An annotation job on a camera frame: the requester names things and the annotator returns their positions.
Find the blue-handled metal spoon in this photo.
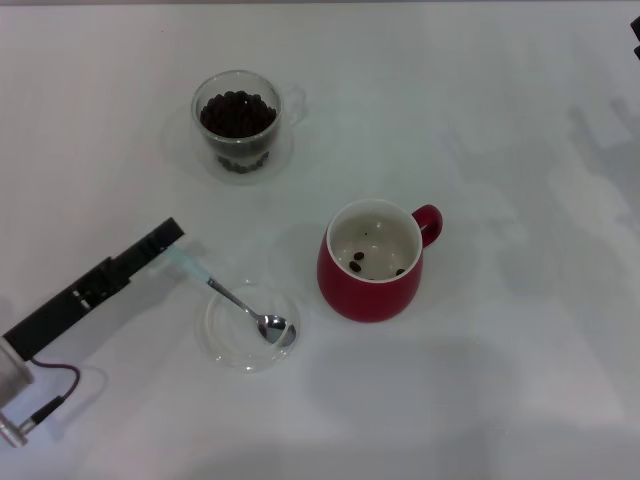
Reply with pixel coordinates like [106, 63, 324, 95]
[167, 246, 298, 347]

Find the double-walled glass cup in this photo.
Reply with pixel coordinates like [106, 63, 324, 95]
[191, 70, 308, 176]

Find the clear glass saucer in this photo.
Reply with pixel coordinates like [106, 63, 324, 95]
[195, 280, 304, 374]

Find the glass saucer under cup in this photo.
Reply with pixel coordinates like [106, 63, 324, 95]
[163, 106, 296, 187]

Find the red ceramic mug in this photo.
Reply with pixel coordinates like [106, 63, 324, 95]
[316, 198, 444, 324]

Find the dark red left gripper cable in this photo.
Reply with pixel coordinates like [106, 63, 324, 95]
[28, 356, 83, 429]

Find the coffee bean pile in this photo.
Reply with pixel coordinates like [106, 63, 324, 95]
[199, 90, 278, 174]

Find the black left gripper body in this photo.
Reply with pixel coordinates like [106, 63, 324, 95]
[1, 255, 135, 363]

